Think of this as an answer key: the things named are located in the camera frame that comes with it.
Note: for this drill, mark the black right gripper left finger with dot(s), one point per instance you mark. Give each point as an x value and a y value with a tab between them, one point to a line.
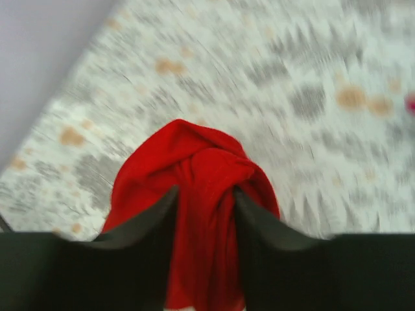
126	268

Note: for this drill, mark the red t shirt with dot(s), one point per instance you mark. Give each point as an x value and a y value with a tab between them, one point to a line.
206	164

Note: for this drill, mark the floral patterned table mat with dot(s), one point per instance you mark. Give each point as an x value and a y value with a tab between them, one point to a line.
314	91

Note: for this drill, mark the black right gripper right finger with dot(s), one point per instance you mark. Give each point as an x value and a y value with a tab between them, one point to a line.
283	269

